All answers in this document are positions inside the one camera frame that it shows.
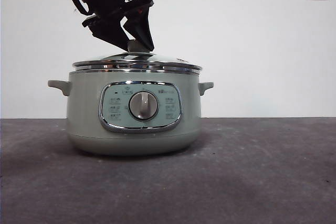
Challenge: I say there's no green electric cooking pot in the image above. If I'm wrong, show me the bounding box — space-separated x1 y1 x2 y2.
47 69 214 156

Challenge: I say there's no glass lid with green knob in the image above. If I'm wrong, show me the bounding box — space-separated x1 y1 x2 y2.
72 39 203 74

